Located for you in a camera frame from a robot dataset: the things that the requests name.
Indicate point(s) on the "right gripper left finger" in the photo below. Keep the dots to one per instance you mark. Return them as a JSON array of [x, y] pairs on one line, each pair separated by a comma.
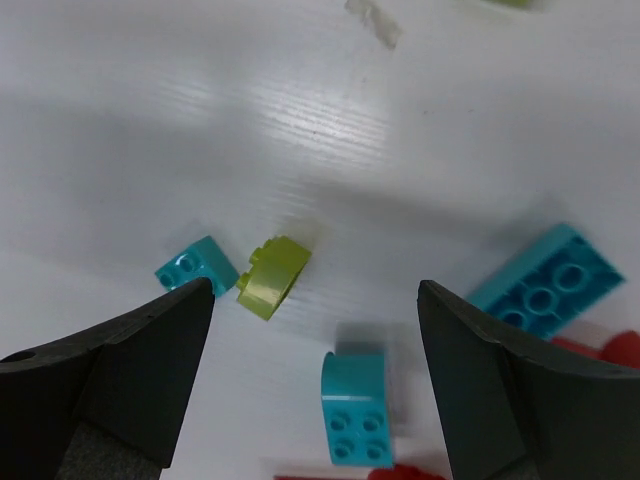
[[107, 402]]

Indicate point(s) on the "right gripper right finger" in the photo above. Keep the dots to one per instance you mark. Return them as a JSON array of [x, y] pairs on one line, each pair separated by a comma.
[[513, 406]]

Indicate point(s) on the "small green lego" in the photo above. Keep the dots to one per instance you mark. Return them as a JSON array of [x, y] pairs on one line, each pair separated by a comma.
[[274, 268]]

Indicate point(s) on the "green long lego brick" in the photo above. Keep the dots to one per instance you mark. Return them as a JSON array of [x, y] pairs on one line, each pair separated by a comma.
[[517, 4]]

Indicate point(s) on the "small red square lego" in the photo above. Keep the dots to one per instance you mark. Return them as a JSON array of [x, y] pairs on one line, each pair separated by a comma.
[[577, 347]]

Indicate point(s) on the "red arch lego brick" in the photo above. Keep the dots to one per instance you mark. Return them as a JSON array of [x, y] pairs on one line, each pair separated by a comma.
[[397, 472]]

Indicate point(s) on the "cyan long lego upturned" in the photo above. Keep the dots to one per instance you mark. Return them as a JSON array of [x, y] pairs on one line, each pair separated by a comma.
[[549, 284]]

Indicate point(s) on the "red sloped lego brick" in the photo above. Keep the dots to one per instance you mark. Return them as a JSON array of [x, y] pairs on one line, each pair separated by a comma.
[[623, 349]]

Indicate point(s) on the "cyan curved lego brick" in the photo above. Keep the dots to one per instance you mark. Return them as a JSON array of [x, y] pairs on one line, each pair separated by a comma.
[[355, 394]]

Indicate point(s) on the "small cyan square lego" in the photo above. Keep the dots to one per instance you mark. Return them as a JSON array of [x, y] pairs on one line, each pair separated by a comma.
[[202, 259]]

